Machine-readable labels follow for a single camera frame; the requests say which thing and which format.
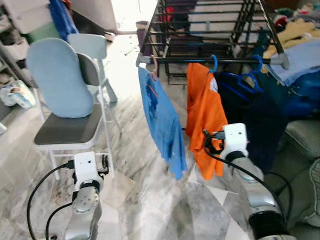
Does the pale yellow cloth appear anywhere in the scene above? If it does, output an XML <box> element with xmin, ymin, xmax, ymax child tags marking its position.
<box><xmin>262</xmin><ymin>19</ymin><xmax>315</xmax><ymax>60</ymax></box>

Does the blue plastic hanger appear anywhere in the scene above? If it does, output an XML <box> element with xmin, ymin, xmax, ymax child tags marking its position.
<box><xmin>209</xmin><ymin>54</ymin><xmax>219</xmax><ymax>75</ymax></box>
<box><xmin>220</xmin><ymin>54</ymin><xmax>265</xmax><ymax>96</ymax></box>

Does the blue grey seat cushion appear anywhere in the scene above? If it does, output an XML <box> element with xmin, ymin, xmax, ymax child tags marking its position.
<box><xmin>26</xmin><ymin>37</ymin><xmax>95</xmax><ymax>119</ymax></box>

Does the light blue folded cloth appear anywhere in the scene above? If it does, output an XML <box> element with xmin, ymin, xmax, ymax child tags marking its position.
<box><xmin>270</xmin><ymin>39</ymin><xmax>320</xmax><ymax>87</ymax></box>

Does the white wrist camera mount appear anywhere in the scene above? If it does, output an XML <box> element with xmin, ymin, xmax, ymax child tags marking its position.
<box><xmin>220</xmin><ymin>123</ymin><xmax>249</xmax><ymax>160</ymax></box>
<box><xmin>73</xmin><ymin>151</ymin><xmax>104</xmax><ymax>187</ymax></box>

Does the blue hanging garment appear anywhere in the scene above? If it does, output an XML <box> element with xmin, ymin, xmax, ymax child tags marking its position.
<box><xmin>48</xmin><ymin>0</ymin><xmax>79</xmax><ymax>42</ymax></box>

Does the light blue kids chair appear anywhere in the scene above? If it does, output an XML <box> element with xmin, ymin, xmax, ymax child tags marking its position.
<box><xmin>67</xmin><ymin>33</ymin><xmax>119</xmax><ymax>104</ymax></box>

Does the white folding chair grey seat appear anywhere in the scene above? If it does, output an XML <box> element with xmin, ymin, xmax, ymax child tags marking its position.
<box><xmin>32</xmin><ymin>50</ymin><xmax>121</xmax><ymax>180</ymax></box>

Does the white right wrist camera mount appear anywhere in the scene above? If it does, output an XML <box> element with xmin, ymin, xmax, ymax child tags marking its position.
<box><xmin>220</xmin><ymin>123</ymin><xmax>249</xmax><ymax>160</ymax></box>

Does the dark blue bag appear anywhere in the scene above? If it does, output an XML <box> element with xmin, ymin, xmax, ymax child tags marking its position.
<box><xmin>252</xmin><ymin>30</ymin><xmax>320</xmax><ymax>120</ymax></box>

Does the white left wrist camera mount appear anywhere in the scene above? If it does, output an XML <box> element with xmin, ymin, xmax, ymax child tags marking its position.
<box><xmin>73</xmin><ymin>151</ymin><xmax>104</xmax><ymax>187</ymax></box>

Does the navy blue shirt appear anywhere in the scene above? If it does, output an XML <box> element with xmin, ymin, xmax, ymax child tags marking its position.
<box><xmin>215</xmin><ymin>71</ymin><xmax>287</xmax><ymax>173</ymax></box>

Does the wet wipes packet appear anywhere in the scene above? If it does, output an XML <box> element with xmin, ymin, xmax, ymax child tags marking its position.
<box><xmin>0</xmin><ymin>80</ymin><xmax>37</xmax><ymax>109</ymax></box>

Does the white storage bin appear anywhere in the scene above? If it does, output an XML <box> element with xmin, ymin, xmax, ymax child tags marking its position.
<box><xmin>2</xmin><ymin>0</ymin><xmax>57</xmax><ymax>35</ymax></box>

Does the orange shirt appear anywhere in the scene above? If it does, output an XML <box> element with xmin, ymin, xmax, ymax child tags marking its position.
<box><xmin>185</xmin><ymin>62</ymin><xmax>229</xmax><ymax>181</ymax></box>

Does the green leather sofa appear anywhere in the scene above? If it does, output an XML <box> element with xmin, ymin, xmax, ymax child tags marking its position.
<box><xmin>265</xmin><ymin>119</ymin><xmax>320</xmax><ymax>240</ymax></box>

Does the black metal drying rack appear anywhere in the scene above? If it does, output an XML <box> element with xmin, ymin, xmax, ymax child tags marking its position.
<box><xmin>136</xmin><ymin>0</ymin><xmax>291</xmax><ymax>86</ymax></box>

